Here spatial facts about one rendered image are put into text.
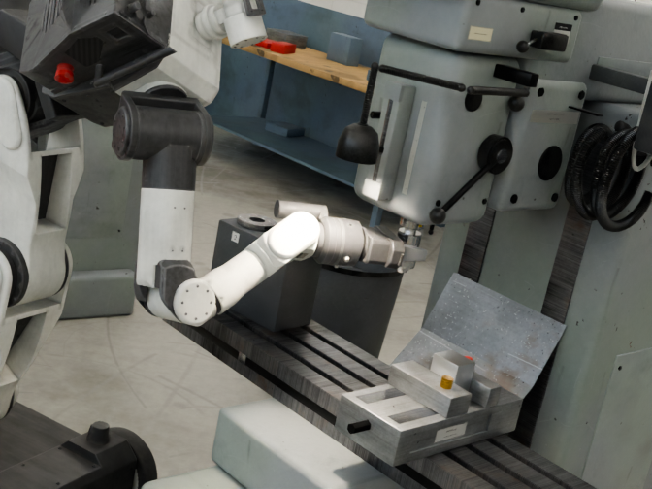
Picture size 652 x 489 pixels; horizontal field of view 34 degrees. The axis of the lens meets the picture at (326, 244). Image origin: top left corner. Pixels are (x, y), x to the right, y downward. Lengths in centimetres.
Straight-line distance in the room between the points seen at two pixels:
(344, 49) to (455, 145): 592
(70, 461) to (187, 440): 146
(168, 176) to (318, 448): 61
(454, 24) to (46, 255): 94
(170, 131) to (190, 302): 28
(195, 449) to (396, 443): 201
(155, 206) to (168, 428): 219
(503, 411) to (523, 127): 53
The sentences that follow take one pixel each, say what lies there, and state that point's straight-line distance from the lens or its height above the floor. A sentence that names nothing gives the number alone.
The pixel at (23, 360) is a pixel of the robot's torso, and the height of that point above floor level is 79.
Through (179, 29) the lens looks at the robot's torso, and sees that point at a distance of 188.
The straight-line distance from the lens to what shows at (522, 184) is 206.
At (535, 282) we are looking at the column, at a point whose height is 116.
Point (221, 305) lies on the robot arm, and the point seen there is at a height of 114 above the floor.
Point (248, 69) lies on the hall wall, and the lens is 913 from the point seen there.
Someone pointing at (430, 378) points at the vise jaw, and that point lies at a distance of 197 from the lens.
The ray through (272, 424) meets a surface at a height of 86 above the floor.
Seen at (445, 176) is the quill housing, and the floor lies 141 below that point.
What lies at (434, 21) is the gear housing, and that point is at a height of 167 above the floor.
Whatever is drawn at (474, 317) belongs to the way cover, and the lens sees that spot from 239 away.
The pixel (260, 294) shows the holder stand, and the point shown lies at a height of 101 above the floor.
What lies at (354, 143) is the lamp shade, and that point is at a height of 145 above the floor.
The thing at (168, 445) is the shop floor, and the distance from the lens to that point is 380.
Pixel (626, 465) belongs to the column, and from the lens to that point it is 261.
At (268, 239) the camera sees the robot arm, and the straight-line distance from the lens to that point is 189.
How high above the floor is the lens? 178
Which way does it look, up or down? 16 degrees down
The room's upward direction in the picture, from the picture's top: 11 degrees clockwise
